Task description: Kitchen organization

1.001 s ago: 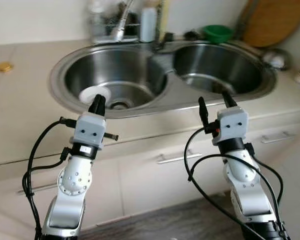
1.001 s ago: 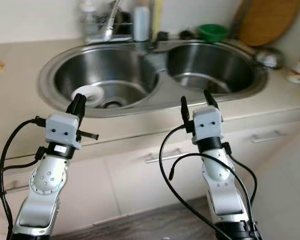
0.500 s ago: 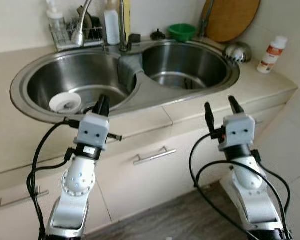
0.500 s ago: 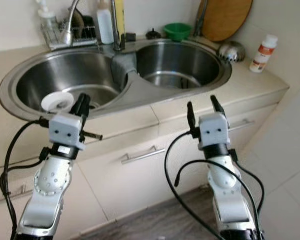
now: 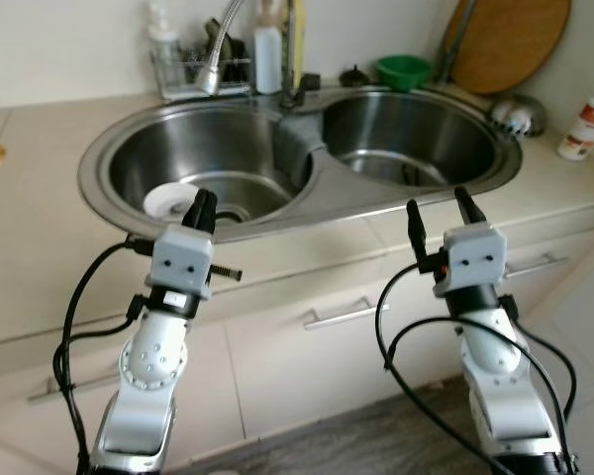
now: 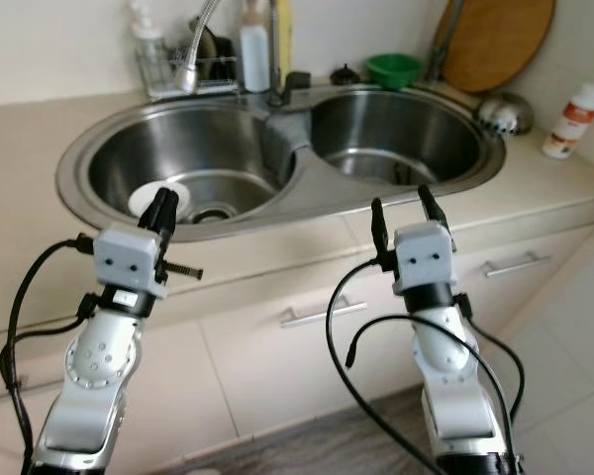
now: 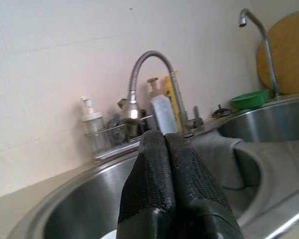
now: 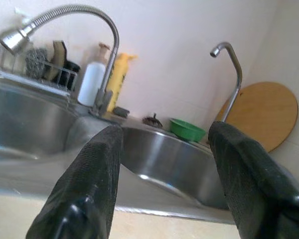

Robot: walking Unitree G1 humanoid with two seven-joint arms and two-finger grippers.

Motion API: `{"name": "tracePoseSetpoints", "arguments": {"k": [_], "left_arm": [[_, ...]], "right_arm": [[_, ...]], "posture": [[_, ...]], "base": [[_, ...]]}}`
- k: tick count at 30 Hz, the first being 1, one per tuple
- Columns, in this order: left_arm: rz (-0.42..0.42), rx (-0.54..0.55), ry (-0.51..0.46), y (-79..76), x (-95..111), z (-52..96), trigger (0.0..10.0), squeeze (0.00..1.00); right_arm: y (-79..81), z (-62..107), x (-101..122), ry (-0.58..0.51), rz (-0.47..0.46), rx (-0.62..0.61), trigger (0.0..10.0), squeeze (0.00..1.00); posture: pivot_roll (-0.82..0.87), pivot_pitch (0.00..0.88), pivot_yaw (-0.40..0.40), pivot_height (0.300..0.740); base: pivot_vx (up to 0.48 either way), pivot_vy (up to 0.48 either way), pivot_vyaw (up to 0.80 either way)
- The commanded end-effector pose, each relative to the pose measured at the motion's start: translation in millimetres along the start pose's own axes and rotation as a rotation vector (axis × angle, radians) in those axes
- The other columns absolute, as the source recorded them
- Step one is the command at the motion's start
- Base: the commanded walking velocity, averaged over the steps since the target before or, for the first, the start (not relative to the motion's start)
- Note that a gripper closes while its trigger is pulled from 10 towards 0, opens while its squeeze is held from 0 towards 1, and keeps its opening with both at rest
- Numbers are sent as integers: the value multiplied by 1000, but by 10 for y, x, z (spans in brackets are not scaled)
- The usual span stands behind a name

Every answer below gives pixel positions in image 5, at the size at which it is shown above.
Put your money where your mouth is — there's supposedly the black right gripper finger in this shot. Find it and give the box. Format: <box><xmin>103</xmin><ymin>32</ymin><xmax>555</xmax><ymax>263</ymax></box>
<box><xmin>454</xmin><ymin>186</ymin><xmax>487</xmax><ymax>228</ymax></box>
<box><xmin>407</xmin><ymin>199</ymin><xmax>427</xmax><ymax>268</ymax></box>

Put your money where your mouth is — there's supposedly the white round dish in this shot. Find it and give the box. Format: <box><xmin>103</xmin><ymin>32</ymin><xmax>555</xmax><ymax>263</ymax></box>
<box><xmin>144</xmin><ymin>182</ymin><xmax>204</xmax><ymax>221</ymax></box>

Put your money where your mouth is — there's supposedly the stainless steel double sink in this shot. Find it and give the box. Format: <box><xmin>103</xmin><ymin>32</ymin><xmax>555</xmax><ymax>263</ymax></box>
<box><xmin>77</xmin><ymin>84</ymin><xmax>524</xmax><ymax>243</ymax></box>

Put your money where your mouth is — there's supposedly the grey dish cloth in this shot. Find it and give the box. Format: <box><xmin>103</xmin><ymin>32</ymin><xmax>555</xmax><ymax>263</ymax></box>
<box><xmin>273</xmin><ymin>107</ymin><xmax>330</xmax><ymax>194</ymax></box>

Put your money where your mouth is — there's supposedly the white bottle orange label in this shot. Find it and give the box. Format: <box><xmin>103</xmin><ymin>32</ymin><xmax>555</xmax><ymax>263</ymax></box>
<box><xmin>557</xmin><ymin>85</ymin><xmax>594</xmax><ymax>161</ymax></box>

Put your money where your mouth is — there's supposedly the green plastic bowl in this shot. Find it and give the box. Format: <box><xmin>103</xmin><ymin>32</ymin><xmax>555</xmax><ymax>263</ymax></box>
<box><xmin>376</xmin><ymin>54</ymin><xmax>434</xmax><ymax>92</ymax></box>

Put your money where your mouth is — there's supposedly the steel flexible faucet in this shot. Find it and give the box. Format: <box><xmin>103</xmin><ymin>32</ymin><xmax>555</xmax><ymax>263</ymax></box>
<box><xmin>196</xmin><ymin>0</ymin><xmax>316</xmax><ymax>110</ymax></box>

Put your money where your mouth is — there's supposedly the plain white bottle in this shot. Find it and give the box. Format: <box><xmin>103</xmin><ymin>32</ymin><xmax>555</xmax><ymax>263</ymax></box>
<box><xmin>252</xmin><ymin>5</ymin><xmax>283</xmax><ymax>95</ymax></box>

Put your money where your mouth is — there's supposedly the black sink plug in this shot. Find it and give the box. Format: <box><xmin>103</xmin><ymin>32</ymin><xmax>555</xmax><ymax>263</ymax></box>
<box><xmin>339</xmin><ymin>64</ymin><xmax>372</xmax><ymax>88</ymax></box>

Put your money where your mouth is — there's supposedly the clear soap pump bottle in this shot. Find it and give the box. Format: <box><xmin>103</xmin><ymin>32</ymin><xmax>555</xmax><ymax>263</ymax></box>
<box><xmin>147</xmin><ymin>0</ymin><xmax>182</xmax><ymax>95</ymax></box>

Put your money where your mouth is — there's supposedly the round wooden cutting board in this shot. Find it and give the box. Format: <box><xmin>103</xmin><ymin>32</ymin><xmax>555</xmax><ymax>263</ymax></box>
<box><xmin>447</xmin><ymin>0</ymin><xmax>573</xmax><ymax>96</ymax></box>

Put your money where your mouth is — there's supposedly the yellow bottle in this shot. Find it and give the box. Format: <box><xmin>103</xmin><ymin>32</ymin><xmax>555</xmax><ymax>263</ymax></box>
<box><xmin>289</xmin><ymin>0</ymin><xmax>306</xmax><ymax>90</ymax></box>

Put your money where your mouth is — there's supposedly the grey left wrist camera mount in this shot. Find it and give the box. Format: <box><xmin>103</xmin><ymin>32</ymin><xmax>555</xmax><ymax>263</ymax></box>
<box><xmin>148</xmin><ymin>226</ymin><xmax>215</xmax><ymax>301</ymax></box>

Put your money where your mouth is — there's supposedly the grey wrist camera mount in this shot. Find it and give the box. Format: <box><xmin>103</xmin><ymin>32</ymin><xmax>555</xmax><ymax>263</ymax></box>
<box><xmin>444</xmin><ymin>224</ymin><xmax>504</xmax><ymax>290</ymax></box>
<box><xmin>148</xmin><ymin>226</ymin><xmax>215</xmax><ymax>301</ymax></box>

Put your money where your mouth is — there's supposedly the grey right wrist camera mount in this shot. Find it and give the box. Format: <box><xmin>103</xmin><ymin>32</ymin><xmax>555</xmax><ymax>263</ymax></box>
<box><xmin>444</xmin><ymin>224</ymin><xmax>504</xmax><ymax>290</ymax></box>

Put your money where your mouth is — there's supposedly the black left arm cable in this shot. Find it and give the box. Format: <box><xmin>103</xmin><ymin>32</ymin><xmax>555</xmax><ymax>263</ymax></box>
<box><xmin>51</xmin><ymin>236</ymin><xmax>154</xmax><ymax>475</ymax></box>

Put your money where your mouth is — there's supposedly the steel bar drawer handle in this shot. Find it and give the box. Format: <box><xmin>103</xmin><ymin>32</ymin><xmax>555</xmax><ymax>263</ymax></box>
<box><xmin>505</xmin><ymin>252</ymin><xmax>570</xmax><ymax>278</ymax></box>
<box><xmin>302</xmin><ymin>295</ymin><xmax>392</xmax><ymax>331</ymax></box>
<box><xmin>25</xmin><ymin>368</ymin><xmax>125</xmax><ymax>405</ymax></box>

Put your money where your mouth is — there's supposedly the wire dish rack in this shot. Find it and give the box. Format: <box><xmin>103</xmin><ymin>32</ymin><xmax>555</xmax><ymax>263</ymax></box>
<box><xmin>153</xmin><ymin>54</ymin><xmax>253</xmax><ymax>102</ymax></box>

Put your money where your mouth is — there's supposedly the dark long utensil handle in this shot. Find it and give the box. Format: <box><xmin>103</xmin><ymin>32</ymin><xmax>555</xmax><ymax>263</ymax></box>
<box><xmin>434</xmin><ymin>0</ymin><xmax>481</xmax><ymax>85</ymax></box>

